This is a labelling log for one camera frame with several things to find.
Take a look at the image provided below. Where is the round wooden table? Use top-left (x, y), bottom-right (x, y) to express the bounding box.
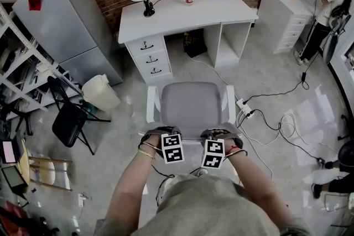
top-left (16, 138), bottom-right (32, 188)

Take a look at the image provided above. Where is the person's left hand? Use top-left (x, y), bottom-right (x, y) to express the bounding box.
top-left (138, 125), bottom-right (182, 150)

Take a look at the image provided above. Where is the person's grey shirt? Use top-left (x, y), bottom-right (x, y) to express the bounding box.
top-left (93, 174), bottom-right (316, 236)

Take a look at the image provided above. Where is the black cable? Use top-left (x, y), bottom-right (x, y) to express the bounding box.
top-left (150, 164), bottom-right (205, 208)
top-left (242, 71), bottom-right (310, 106)
top-left (247, 109), bottom-right (326, 166)

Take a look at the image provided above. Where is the white and grey chair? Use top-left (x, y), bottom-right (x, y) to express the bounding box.
top-left (145, 81), bottom-right (241, 146)

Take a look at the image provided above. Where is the gold bracelet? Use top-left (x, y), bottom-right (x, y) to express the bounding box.
top-left (137, 149), bottom-right (157, 161)

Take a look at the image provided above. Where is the light wooden stool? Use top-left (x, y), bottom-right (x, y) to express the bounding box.
top-left (27, 156), bottom-right (73, 192)

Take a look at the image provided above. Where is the red paper decoration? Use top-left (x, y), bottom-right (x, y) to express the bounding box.
top-left (27, 0), bottom-right (44, 12)

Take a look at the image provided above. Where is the white desk with drawers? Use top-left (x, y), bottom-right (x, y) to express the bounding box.
top-left (118, 0), bottom-right (260, 85)

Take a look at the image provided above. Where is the person's left forearm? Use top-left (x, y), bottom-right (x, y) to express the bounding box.
top-left (105, 146), bottom-right (164, 230)

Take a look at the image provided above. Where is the white power strip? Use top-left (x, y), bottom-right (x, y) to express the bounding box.
top-left (236, 98), bottom-right (256, 120)

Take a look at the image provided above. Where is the person's right forearm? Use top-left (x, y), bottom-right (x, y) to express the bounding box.
top-left (225, 148), bottom-right (294, 226)

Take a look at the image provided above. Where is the dark screen tablet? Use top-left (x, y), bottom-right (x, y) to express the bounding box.
top-left (1, 165), bottom-right (28, 191)

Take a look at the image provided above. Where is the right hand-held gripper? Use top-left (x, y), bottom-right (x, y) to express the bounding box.
top-left (201, 138), bottom-right (225, 169)

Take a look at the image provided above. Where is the white shelf cabinet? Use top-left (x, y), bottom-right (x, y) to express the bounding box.
top-left (257, 0), bottom-right (329, 55)

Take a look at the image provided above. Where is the black folding chair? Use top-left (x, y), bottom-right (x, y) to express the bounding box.
top-left (47, 75), bottom-right (112, 155)

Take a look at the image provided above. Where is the black bag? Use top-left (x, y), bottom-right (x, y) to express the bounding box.
top-left (183, 32), bottom-right (208, 59)

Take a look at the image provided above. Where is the cream plastic trash bin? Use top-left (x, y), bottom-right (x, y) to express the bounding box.
top-left (81, 74), bottom-right (122, 113)

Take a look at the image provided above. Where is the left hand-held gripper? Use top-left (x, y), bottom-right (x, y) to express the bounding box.
top-left (161, 133), bottom-right (185, 165)

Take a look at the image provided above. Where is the silver refrigerator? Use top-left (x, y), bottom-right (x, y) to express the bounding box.
top-left (11, 0), bottom-right (124, 86)

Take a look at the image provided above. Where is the person's right hand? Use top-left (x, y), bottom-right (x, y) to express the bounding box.
top-left (199, 128), bottom-right (244, 151)

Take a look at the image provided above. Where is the pink screen laptop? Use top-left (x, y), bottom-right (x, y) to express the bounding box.
top-left (0, 139), bottom-right (22, 165)

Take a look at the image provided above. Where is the thin silver bangle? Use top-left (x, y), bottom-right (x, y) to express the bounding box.
top-left (139, 141), bottom-right (164, 153)

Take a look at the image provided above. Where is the white metal shelf rack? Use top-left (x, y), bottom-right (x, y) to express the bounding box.
top-left (0, 0), bottom-right (81, 119)

